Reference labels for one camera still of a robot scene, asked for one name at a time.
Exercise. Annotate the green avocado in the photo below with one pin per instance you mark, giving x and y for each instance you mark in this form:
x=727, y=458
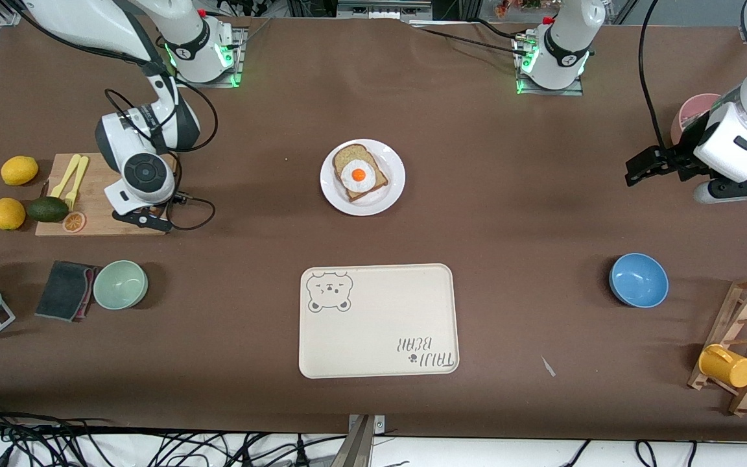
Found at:
x=47, y=209

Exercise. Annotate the metal frame behind table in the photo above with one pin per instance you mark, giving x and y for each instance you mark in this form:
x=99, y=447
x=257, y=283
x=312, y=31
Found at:
x=380, y=8

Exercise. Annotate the white corner bracket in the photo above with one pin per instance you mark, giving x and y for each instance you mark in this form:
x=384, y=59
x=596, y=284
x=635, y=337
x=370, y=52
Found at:
x=9, y=18

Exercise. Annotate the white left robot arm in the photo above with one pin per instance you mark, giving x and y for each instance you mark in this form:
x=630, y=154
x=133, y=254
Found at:
x=561, y=52

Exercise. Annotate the orange slice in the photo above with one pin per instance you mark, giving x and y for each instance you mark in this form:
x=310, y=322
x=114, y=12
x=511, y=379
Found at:
x=74, y=222

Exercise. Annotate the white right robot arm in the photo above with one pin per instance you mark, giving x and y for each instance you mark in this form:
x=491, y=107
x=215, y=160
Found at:
x=146, y=172

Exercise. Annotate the bread slice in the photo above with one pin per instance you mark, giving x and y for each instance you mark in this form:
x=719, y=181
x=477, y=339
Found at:
x=351, y=155

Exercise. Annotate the yellow lemon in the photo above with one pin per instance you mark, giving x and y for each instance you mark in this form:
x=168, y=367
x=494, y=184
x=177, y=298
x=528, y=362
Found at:
x=19, y=170

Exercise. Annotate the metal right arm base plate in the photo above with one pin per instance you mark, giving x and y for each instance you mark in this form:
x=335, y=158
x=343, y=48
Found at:
x=240, y=39

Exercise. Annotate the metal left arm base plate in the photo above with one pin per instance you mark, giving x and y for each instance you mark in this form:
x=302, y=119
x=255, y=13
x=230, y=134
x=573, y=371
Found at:
x=574, y=91

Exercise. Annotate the blue bowl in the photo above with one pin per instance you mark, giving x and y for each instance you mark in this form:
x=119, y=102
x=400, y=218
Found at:
x=639, y=280

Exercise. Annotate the bamboo cutting board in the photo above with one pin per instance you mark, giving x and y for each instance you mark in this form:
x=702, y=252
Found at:
x=98, y=214

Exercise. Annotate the toy fried egg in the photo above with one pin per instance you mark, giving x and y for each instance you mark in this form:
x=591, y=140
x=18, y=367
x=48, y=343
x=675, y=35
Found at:
x=358, y=175

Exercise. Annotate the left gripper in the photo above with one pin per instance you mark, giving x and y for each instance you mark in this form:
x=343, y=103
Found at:
x=683, y=154

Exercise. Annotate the pink bowl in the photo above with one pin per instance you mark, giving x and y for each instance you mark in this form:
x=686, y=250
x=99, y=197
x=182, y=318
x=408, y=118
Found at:
x=688, y=107

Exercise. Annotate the orange-yellow citrus fruit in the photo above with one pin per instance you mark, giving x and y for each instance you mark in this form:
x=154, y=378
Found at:
x=7, y=214

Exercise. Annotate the white round plate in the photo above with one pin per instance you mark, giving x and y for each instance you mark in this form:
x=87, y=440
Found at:
x=386, y=198

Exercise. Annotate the yellow plastic knife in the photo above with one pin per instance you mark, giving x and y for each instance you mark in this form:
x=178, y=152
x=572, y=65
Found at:
x=65, y=175

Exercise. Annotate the pale green bowl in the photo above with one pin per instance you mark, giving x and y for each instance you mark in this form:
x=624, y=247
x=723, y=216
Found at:
x=120, y=285

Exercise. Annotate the cream bear print tray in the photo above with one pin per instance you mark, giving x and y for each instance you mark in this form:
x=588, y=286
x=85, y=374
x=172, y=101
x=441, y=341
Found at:
x=380, y=331

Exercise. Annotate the small grey paper scrap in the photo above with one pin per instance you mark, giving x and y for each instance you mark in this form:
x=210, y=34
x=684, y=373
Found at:
x=548, y=366

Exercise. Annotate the grey and pink folded cloth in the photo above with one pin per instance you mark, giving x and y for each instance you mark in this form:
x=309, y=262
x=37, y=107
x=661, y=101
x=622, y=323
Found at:
x=62, y=292

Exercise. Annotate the yellow mug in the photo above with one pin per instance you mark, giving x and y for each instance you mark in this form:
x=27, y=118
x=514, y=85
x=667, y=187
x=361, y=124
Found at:
x=730, y=368

